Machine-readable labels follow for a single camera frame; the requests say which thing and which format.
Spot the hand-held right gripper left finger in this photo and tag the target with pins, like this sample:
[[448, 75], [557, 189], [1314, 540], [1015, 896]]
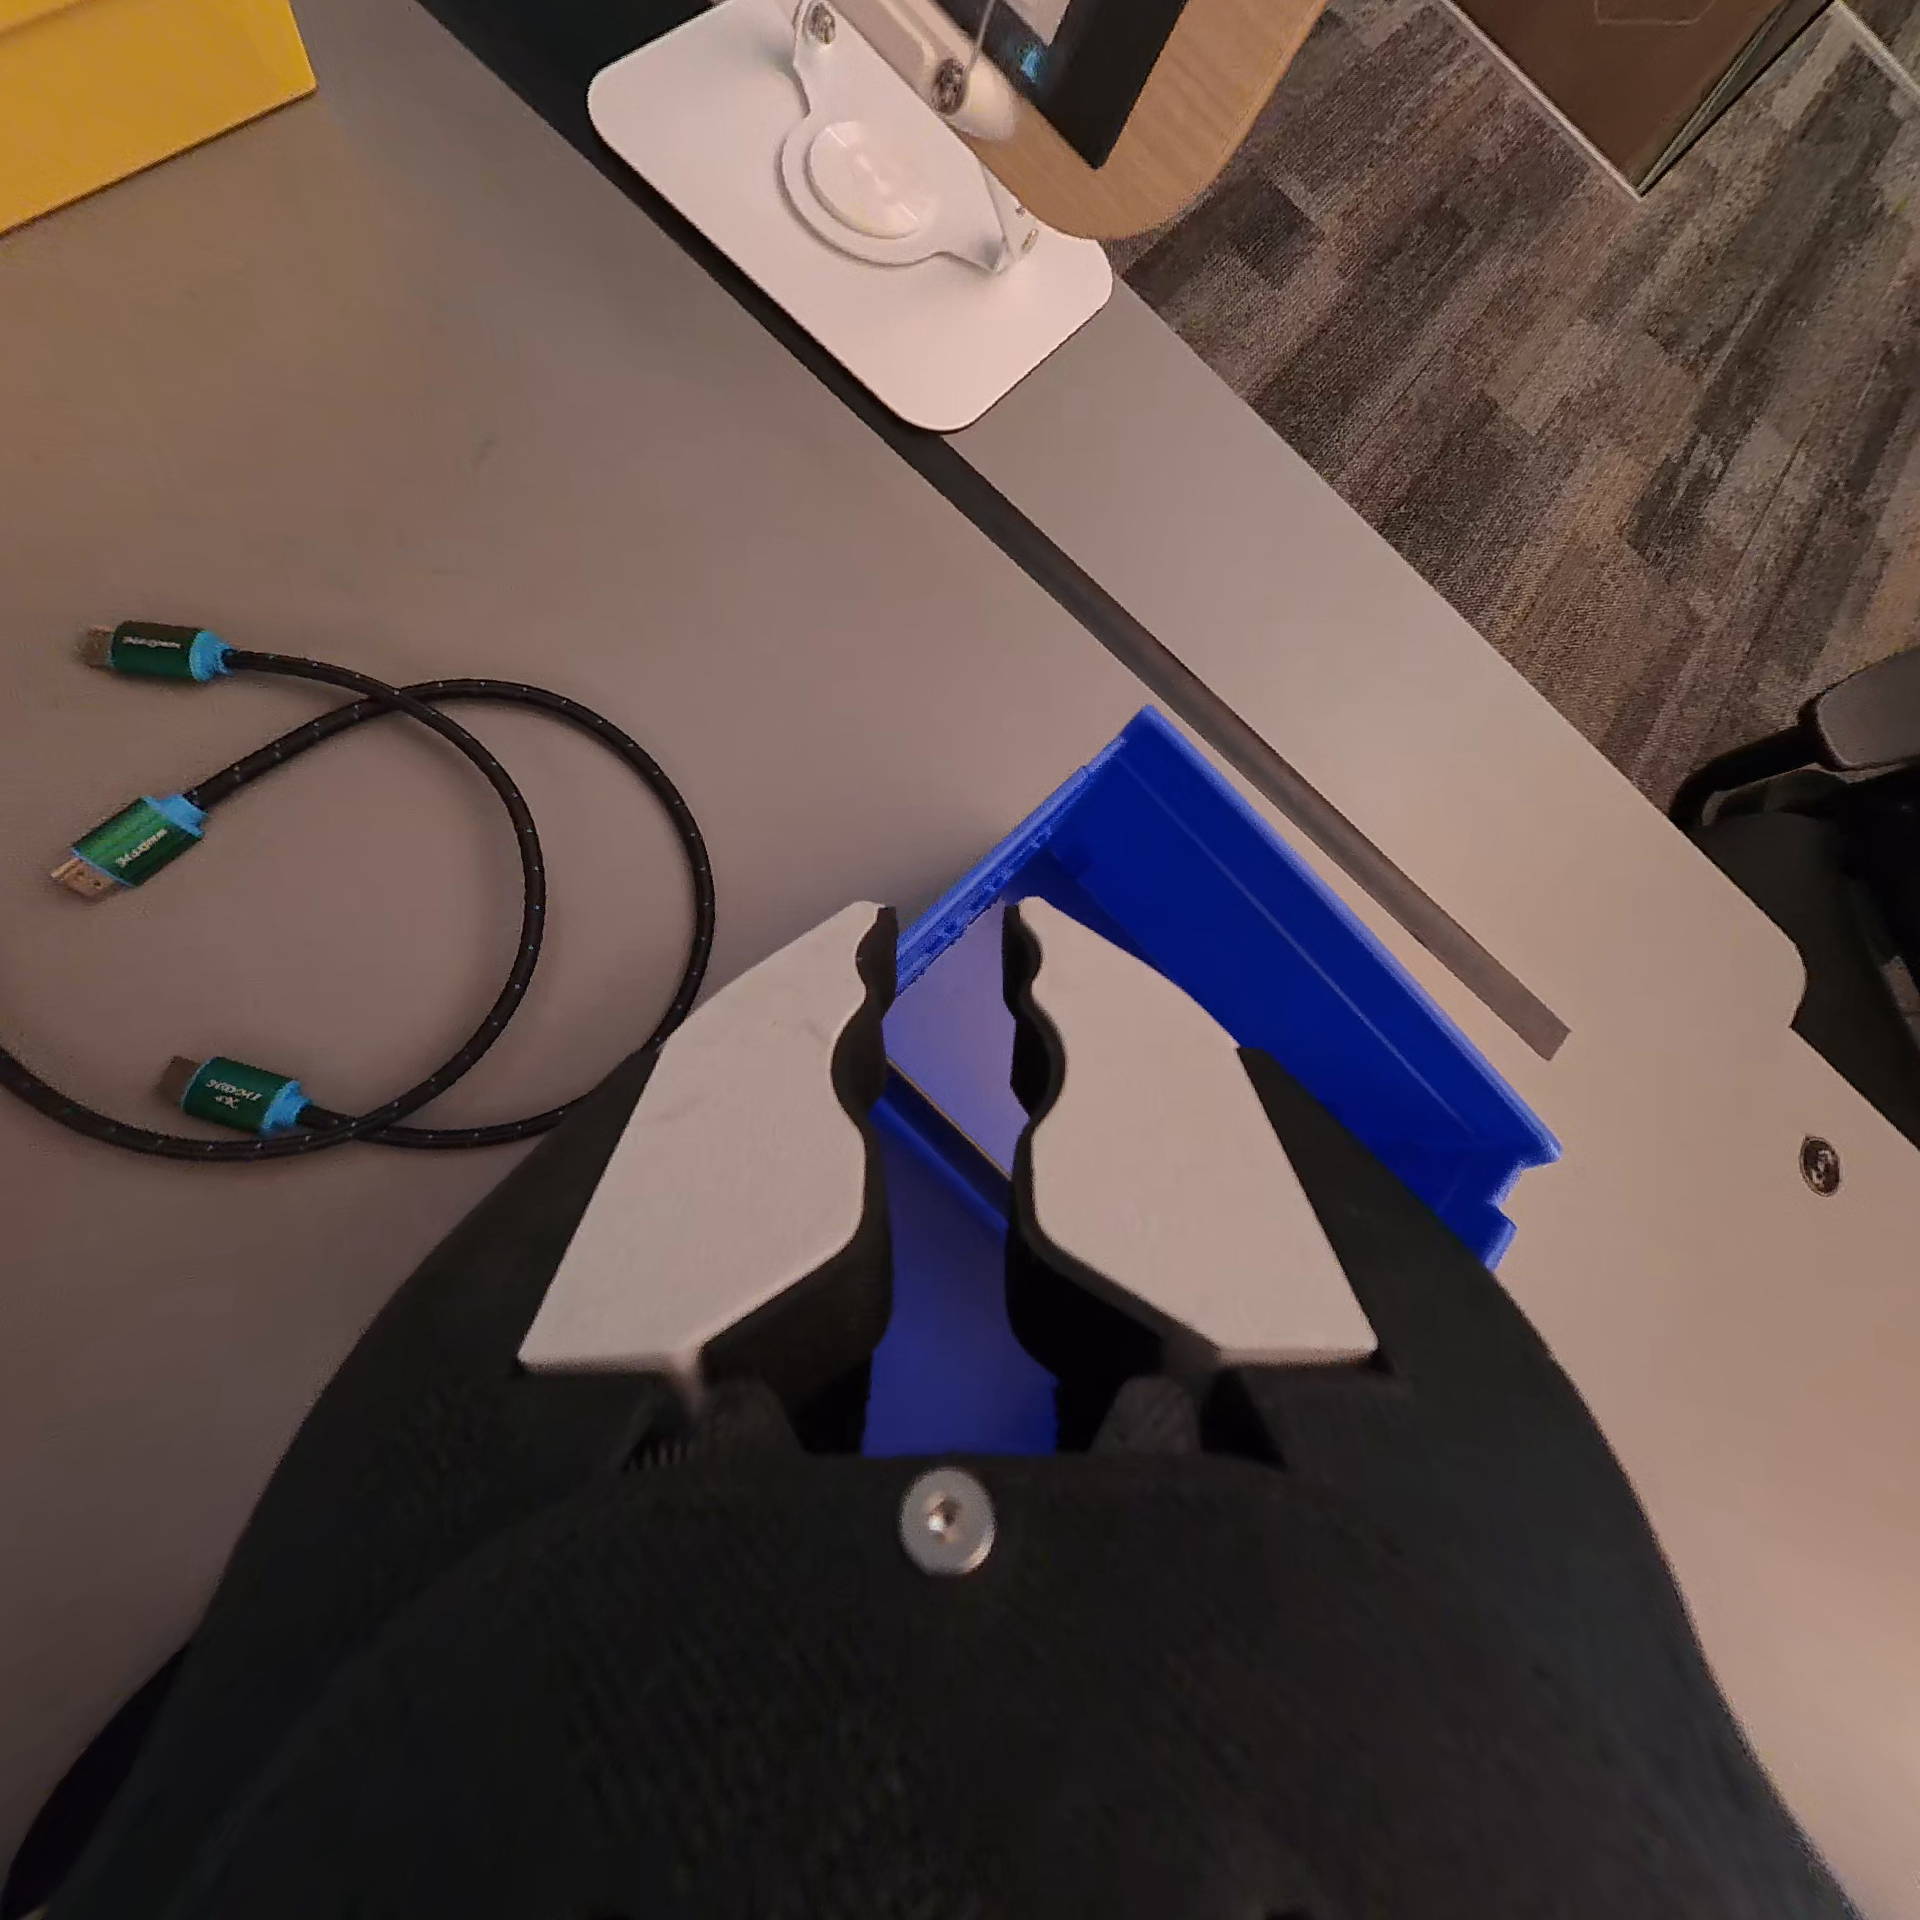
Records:
[[704, 1184]]

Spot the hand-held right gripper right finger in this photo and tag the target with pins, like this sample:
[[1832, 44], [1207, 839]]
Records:
[[1185, 1184]]

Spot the blue storage bin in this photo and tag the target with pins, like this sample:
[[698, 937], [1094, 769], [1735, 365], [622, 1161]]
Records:
[[1277, 960]]

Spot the yellow storage bin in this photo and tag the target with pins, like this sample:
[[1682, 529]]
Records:
[[120, 91]]

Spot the round metal desk fastener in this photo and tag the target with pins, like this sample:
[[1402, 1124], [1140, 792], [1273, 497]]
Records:
[[1821, 1161]]

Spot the black office chair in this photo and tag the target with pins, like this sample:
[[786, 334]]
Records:
[[1830, 869]]

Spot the instruction sheet display stand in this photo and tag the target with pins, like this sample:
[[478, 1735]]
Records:
[[901, 300]]

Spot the brown cardboard box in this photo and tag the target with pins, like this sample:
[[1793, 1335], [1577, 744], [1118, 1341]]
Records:
[[1634, 76]]

